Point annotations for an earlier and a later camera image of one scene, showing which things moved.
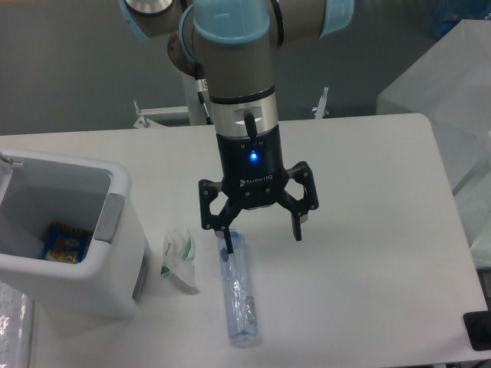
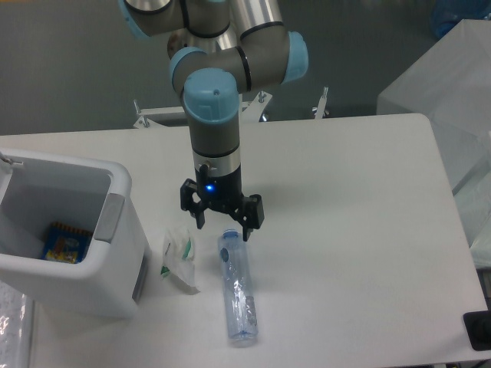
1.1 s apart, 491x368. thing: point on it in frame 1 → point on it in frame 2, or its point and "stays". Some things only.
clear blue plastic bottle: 241,313 stays
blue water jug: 445,14 stays
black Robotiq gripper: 252,169 → 224,193
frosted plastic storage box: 450,86 stays
